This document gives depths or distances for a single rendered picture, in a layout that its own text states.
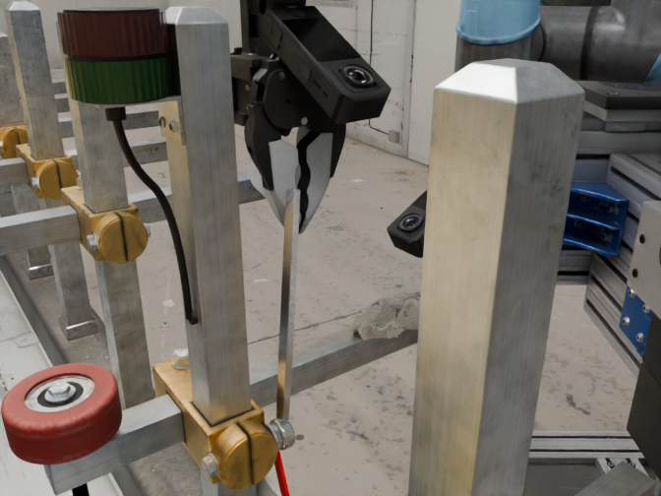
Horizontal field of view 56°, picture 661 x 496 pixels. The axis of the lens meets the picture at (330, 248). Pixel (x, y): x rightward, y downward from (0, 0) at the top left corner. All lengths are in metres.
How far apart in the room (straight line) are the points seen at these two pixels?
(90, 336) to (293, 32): 0.64
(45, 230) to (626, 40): 0.61
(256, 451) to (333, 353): 0.14
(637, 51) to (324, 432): 1.41
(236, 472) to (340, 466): 1.26
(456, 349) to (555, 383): 1.94
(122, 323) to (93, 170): 0.17
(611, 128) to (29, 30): 0.81
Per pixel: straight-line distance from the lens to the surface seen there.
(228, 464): 0.50
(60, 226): 0.71
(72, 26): 0.39
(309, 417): 1.91
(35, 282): 1.21
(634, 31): 0.71
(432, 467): 0.28
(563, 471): 1.52
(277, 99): 0.50
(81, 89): 0.39
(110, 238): 0.65
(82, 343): 0.99
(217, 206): 0.43
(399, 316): 0.64
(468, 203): 0.21
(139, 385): 0.77
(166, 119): 0.42
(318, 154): 0.53
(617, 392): 2.21
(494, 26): 0.62
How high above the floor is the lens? 1.18
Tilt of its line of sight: 23 degrees down
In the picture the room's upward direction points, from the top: straight up
